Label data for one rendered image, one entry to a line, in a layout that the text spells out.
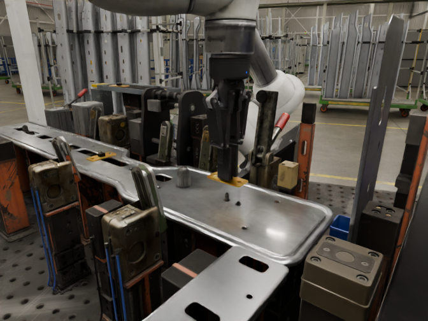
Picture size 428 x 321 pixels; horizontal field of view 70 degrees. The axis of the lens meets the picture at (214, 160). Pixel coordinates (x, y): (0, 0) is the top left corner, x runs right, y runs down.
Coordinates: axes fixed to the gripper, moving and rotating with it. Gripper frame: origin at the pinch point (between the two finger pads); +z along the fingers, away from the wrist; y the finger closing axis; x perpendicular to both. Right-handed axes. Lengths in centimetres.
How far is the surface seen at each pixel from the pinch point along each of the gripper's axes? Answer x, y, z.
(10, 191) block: -76, 17, 23
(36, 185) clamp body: -39.4, 21.9, 8.7
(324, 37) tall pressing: -310, -922, -56
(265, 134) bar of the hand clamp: 1.0, -13.8, -2.9
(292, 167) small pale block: 9.5, -10.8, 2.5
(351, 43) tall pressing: -165, -683, -35
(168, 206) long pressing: -7.9, 9.6, 8.9
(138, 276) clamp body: -3.0, 22.1, 15.9
